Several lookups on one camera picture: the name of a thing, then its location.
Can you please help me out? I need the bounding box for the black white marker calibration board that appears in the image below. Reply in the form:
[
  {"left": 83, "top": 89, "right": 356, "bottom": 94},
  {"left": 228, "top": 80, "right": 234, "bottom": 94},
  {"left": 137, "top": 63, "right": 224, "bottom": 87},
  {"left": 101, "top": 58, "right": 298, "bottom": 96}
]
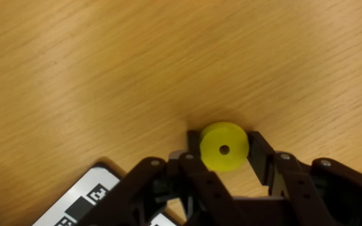
[{"left": 32, "top": 165, "right": 179, "bottom": 226}]

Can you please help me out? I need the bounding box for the yellow disc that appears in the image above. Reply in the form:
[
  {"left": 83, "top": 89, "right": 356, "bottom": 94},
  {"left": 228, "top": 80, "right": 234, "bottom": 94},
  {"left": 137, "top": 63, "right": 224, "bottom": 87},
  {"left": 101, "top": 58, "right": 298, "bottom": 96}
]
[{"left": 199, "top": 121, "right": 250, "bottom": 174}]

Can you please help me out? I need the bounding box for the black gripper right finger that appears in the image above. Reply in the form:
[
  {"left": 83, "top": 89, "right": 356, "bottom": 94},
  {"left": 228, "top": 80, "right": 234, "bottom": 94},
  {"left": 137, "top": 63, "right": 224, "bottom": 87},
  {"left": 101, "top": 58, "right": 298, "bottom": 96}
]
[{"left": 248, "top": 131, "right": 362, "bottom": 226}]

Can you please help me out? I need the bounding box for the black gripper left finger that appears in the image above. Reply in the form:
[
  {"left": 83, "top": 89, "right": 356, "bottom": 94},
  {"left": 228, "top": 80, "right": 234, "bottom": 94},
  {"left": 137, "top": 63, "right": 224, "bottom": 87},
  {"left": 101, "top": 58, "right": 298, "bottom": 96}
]
[{"left": 78, "top": 130, "right": 249, "bottom": 226}]

